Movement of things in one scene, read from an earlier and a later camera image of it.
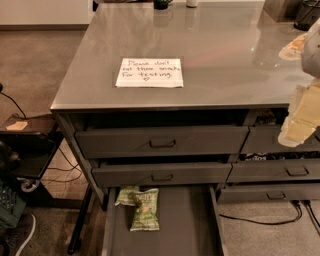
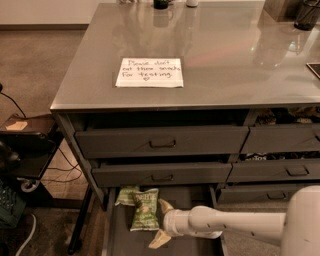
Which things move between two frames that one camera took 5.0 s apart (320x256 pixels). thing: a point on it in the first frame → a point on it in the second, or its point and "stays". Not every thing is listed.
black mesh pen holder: [307, 14] stays
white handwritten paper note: [150, 72] stays
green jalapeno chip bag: [145, 214] stays
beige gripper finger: [293, 50] → [176, 221]
